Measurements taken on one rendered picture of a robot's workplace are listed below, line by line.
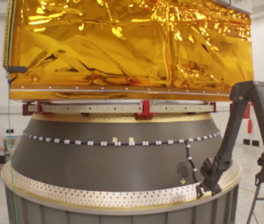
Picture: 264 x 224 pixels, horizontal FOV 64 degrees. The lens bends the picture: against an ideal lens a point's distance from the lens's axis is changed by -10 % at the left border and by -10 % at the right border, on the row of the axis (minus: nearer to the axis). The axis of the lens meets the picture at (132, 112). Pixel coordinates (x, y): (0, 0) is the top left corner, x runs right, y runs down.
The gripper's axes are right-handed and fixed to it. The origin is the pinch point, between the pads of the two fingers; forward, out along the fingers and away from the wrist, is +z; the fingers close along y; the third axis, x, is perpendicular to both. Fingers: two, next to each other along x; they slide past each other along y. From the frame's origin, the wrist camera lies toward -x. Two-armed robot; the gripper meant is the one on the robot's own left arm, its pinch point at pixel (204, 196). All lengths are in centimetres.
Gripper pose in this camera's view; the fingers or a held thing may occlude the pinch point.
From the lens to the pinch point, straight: 135.7
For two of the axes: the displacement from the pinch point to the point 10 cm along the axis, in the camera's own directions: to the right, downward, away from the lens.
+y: -9.6, 0.1, -2.9
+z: -1.4, 8.5, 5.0
